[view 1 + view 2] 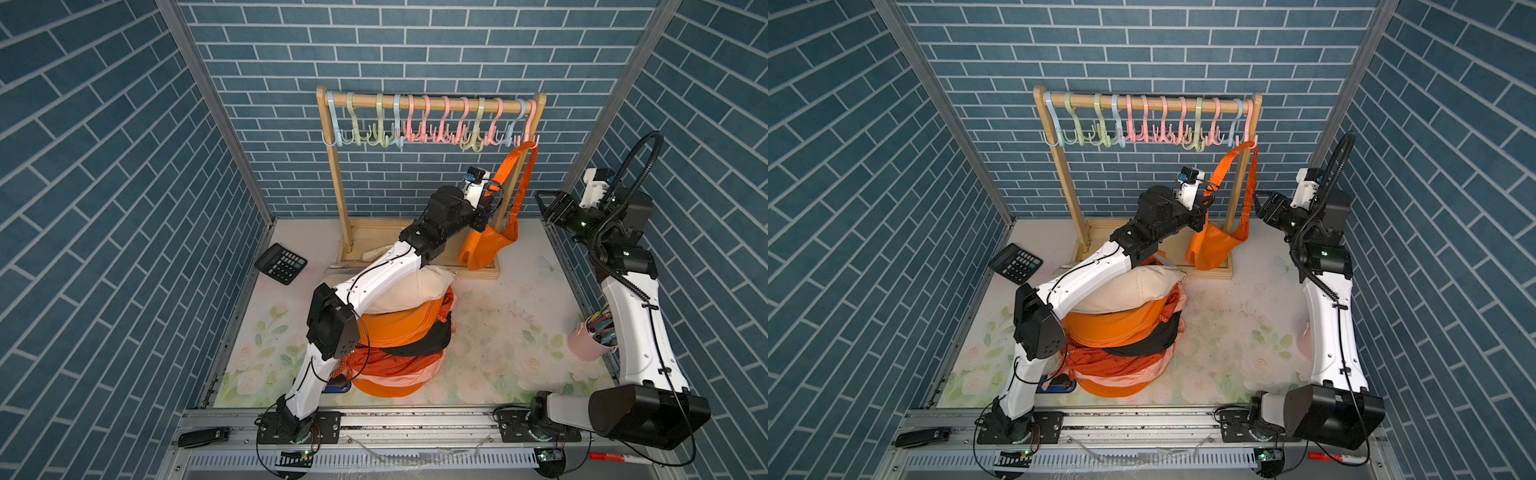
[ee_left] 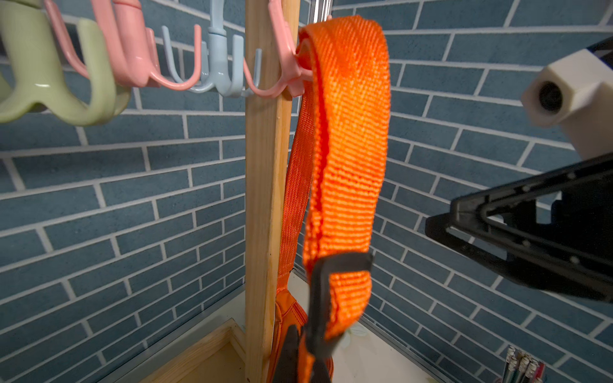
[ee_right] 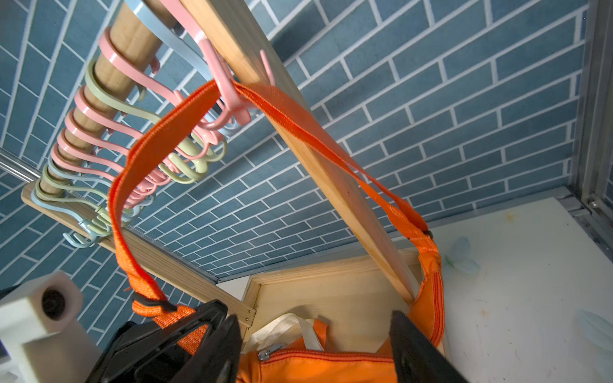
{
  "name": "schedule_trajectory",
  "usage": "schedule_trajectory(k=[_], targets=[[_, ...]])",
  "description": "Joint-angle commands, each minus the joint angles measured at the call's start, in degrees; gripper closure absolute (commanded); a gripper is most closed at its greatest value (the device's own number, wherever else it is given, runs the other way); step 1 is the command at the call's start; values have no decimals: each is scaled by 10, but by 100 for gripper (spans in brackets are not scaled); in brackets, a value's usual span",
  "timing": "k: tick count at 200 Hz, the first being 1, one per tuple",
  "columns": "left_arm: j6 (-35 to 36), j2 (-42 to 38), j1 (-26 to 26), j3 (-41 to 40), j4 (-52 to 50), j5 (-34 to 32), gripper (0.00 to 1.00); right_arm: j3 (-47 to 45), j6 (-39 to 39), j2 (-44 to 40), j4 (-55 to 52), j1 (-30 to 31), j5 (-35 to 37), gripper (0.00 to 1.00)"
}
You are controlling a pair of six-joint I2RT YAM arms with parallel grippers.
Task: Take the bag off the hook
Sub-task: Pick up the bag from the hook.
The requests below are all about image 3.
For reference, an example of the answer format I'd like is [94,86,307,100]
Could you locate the beige sling bag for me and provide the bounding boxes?
[242,313,323,354]

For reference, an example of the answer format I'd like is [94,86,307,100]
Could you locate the light blue eleventh hook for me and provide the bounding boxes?
[125,0,213,81]

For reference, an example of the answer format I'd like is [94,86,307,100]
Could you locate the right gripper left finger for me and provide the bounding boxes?
[170,315,242,383]

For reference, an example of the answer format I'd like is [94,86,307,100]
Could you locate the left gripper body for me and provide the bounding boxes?
[86,321,189,382]

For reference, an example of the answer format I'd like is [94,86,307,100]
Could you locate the orange bag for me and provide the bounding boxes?
[109,81,445,382]

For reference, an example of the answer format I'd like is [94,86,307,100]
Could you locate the wooden hanging rack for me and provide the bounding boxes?
[22,1,424,309]

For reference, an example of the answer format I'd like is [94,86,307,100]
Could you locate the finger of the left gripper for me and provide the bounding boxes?
[132,299,228,358]

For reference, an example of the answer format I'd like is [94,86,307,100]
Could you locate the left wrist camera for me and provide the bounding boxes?
[1,271,101,382]

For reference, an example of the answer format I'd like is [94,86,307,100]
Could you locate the pink rightmost hook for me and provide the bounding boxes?
[162,0,252,132]

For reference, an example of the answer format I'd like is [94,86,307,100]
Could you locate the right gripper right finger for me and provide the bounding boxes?
[390,311,467,383]

